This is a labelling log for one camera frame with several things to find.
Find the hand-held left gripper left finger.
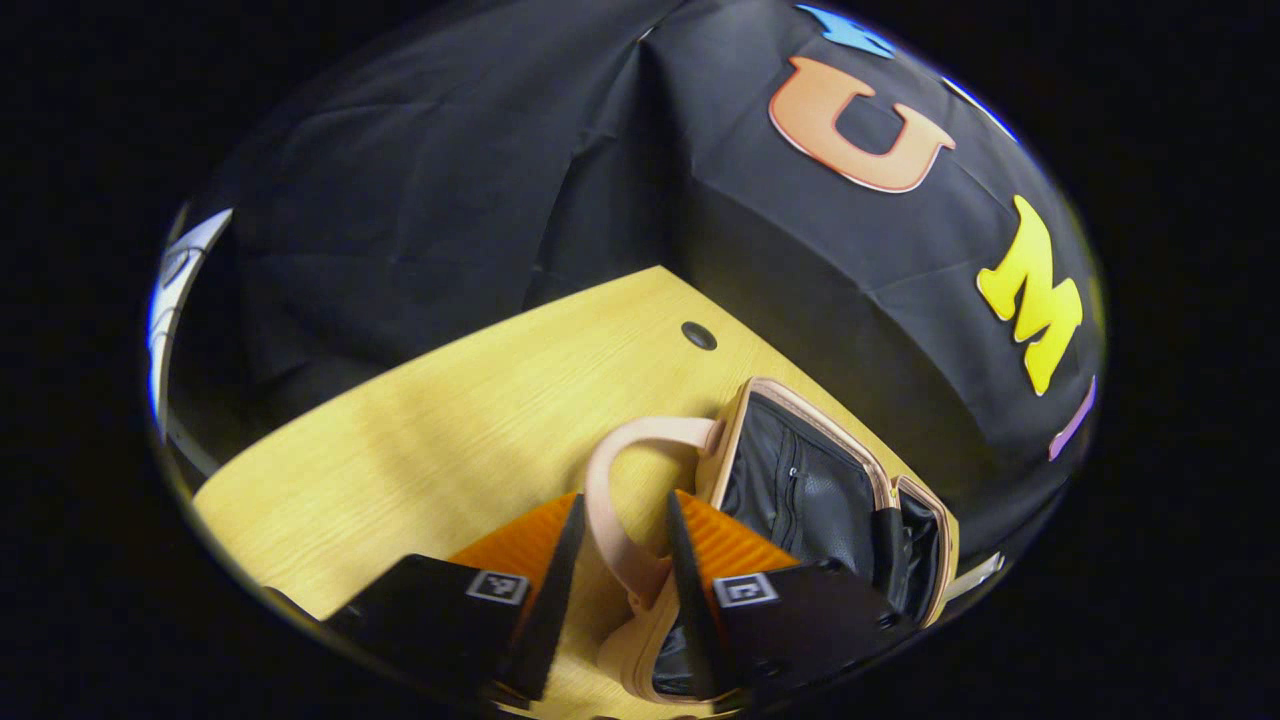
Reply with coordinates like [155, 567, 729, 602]
[318, 492, 588, 703]

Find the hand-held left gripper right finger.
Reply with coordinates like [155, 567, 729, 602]
[664, 488, 919, 701]

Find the pink suitcase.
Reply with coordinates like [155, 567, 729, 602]
[585, 376, 959, 706]

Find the black backdrop cloth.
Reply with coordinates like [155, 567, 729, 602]
[165, 0, 1106, 561]

